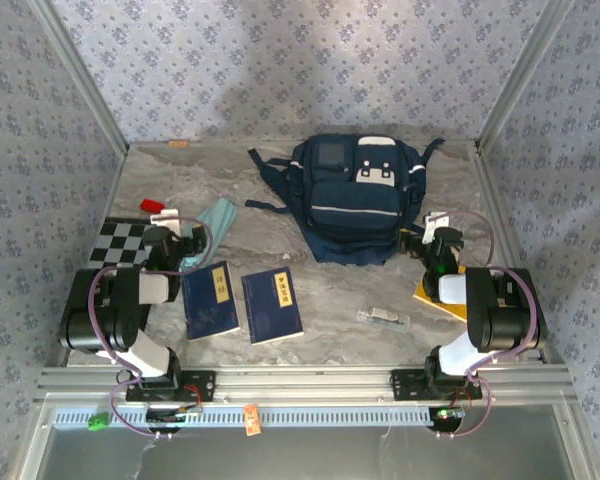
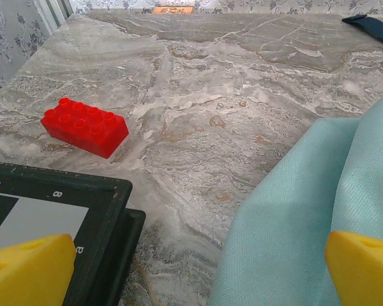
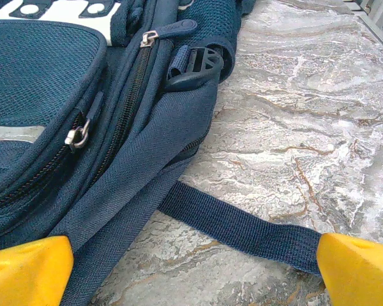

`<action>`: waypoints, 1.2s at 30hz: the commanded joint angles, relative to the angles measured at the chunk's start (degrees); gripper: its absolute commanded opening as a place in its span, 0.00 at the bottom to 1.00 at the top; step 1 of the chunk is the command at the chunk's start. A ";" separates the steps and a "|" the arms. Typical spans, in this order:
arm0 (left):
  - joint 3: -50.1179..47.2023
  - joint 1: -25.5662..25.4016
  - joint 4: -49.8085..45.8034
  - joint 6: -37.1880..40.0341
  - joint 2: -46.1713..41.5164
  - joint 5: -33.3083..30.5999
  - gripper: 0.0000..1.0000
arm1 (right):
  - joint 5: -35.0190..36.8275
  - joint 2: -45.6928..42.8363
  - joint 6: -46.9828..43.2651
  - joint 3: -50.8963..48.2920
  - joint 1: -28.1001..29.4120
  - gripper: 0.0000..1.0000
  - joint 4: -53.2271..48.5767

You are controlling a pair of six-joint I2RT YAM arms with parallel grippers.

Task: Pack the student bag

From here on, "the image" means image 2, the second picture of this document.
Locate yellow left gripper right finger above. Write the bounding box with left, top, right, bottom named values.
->
left=324, top=231, right=383, bottom=306

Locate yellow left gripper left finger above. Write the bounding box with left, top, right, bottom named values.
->
left=0, top=233, right=76, bottom=306

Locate navy blue student backpack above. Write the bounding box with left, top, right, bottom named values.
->
left=342, top=13, right=383, bottom=48

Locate black grey chessboard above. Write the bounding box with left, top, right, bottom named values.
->
left=0, top=160, right=147, bottom=306

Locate red toy building brick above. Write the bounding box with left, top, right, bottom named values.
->
left=40, top=97, right=130, bottom=159

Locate small orange label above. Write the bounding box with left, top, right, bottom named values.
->
left=151, top=6, right=193, bottom=15

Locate aluminium frame post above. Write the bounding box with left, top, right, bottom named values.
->
left=34, top=0, right=75, bottom=36

